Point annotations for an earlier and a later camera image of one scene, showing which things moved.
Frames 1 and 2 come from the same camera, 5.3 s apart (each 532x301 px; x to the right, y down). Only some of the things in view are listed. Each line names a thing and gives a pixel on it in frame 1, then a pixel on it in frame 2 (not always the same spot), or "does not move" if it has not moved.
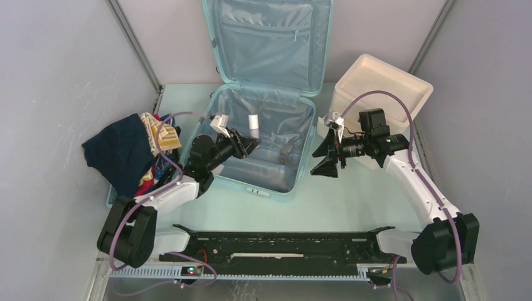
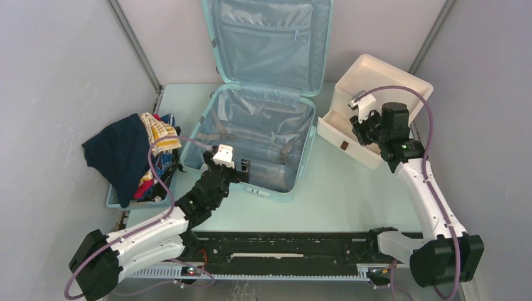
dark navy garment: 121,152 does not move
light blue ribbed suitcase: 271,57 does not move
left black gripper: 242,146 to 237,175
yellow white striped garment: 167,137 does not move
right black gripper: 327,167 to 357,127
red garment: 146,184 does not move
